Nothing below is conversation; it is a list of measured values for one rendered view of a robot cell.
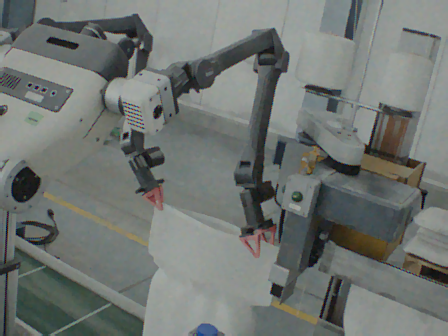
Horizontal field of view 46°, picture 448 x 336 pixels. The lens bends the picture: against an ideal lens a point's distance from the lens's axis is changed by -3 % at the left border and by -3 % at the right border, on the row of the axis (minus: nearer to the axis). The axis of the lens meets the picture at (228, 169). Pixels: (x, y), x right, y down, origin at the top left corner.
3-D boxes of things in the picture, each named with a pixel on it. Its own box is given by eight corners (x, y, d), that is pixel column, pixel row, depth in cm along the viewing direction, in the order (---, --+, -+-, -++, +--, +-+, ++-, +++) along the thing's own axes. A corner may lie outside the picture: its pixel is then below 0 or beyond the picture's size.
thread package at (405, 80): (368, 102, 158) (382, 45, 153) (380, 99, 170) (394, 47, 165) (417, 116, 151) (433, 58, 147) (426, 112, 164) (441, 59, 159)
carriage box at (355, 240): (307, 244, 177) (331, 153, 168) (340, 219, 206) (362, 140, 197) (378, 273, 167) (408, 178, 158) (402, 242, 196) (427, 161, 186)
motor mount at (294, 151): (274, 185, 189) (285, 140, 184) (282, 181, 195) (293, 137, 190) (351, 212, 177) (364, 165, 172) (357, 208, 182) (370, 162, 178)
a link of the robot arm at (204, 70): (257, 23, 175) (283, 21, 168) (265, 64, 180) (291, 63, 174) (164, 66, 144) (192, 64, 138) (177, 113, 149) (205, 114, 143)
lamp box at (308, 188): (280, 208, 142) (288, 175, 139) (287, 204, 146) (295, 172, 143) (306, 218, 139) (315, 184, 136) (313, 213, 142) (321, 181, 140)
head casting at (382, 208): (273, 262, 151) (298, 160, 142) (306, 238, 172) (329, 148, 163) (375, 305, 138) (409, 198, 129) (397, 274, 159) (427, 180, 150)
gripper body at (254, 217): (273, 223, 172) (268, 200, 172) (258, 231, 164) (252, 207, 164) (256, 226, 176) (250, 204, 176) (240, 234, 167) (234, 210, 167)
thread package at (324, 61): (284, 80, 169) (296, 26, 164) (305, 80, 183) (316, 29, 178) (334, 94, 161) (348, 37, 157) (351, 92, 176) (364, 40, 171)
